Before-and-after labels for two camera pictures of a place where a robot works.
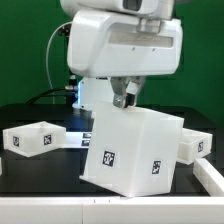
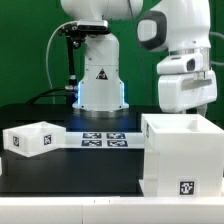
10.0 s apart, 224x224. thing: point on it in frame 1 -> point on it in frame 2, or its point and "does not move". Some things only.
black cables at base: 70,95 does not move
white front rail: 112,210 does not move
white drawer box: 34,139 does not move
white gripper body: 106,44 -> 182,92
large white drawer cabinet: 132,151 -> 183,156
